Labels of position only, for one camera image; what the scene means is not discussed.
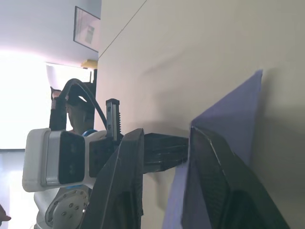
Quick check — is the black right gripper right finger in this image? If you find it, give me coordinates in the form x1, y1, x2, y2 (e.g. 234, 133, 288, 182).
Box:
182, 125, 290, 229

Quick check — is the black framed wall picture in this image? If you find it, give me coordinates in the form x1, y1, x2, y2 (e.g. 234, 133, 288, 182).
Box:
72, 5, 101, 54

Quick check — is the yellow object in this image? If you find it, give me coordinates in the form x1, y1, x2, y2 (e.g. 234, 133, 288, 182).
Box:
81, 59, 99, 70

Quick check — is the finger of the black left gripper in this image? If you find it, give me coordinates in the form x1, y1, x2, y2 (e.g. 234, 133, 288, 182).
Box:
143, 133, 191, 155
142, 152, 189, 173

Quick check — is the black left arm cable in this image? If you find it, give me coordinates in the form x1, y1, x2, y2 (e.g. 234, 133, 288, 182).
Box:
61, 78, 108, 134

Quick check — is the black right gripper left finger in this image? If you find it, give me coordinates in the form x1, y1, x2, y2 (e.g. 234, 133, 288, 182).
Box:
82, 128, 145, 229

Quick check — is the purple paper sheet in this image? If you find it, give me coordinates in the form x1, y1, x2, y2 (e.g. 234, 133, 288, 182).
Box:
162, 69, 264, 229

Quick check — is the person's bare hand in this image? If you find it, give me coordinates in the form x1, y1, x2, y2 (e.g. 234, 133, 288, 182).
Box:
0, 204, 12, 222

